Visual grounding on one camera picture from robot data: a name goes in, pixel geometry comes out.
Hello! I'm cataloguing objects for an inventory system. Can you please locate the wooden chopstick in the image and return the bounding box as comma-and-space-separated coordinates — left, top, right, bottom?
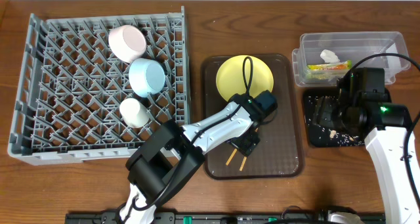
225, 148, 238, 166
239, 156, 247, 171

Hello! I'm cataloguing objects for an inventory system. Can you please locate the green orange snack wrapper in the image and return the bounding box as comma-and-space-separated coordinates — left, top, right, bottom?
307, 60, 352, 79

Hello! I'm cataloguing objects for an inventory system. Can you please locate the white tissue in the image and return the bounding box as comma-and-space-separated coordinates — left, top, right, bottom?
320, 49, 340, 63

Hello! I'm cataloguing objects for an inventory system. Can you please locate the yellow round plate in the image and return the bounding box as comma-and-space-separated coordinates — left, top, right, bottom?
216, 55, 274, 101

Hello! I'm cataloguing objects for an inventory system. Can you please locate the white paper cup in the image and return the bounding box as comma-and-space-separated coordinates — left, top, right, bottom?
119, 98, 149, 128

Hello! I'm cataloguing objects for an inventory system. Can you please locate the light blue bowl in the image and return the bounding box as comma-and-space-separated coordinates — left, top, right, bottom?
129, 58, 165, 97

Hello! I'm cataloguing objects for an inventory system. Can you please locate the pink white small bowl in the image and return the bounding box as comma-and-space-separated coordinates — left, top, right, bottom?
108, 25, 147, 63

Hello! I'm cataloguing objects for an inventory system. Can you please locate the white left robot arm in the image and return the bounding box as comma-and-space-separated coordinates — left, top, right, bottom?
118, 91, 277, 223

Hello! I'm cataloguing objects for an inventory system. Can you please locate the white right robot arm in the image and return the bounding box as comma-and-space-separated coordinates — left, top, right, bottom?
312, 96, 419, 223

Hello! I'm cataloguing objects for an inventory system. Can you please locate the black rectangular waste tray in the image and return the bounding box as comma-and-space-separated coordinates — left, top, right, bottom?
303, 87, 368, 148

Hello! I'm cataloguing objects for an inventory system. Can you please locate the clear plastic waste bin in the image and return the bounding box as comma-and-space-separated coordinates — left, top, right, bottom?
292, 32, 408, 87

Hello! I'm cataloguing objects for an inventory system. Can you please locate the grey plastic dishwasher rack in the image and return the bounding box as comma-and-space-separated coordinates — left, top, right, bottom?
7, 11, 191, 166

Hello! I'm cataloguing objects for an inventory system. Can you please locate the pile of white rice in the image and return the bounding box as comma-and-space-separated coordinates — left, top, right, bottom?
306, 94, 362, 143

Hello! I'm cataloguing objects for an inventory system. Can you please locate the brown plastic serving tray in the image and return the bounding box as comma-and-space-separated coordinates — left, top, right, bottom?
203, 54, 304, 180

